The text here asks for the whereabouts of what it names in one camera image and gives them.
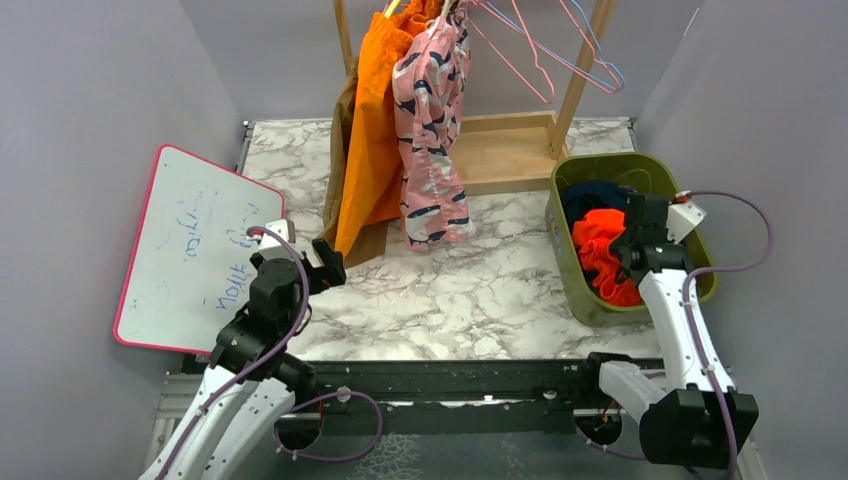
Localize red orange shorts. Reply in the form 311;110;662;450
571;208;642;307

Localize navy blue shorts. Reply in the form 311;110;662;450
560;180;635;229

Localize light blue wire hanger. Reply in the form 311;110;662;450
520;1;611;82

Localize pink wire hanger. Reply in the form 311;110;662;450
560;1;626;95
470;1;556;104

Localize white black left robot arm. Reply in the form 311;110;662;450
142;227;346;479

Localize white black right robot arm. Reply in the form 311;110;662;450
576;191;759;479

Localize tan brown shorts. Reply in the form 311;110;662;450
320;57;390;269

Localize pink shark print shorts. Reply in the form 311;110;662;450
392;1;473;250

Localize pink framed whiteboard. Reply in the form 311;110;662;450
113;144;285;353

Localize olive green plastic basket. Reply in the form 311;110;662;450
545;153;712;328

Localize wooden clothes rack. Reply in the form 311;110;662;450
334;1;583;195

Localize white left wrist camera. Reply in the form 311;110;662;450
245;219;295;260

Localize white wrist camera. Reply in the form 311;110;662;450
245;219;295;260
666;190;707;244

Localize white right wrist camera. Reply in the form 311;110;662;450
666;190;707;244

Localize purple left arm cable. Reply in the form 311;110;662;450
152;226;384;480

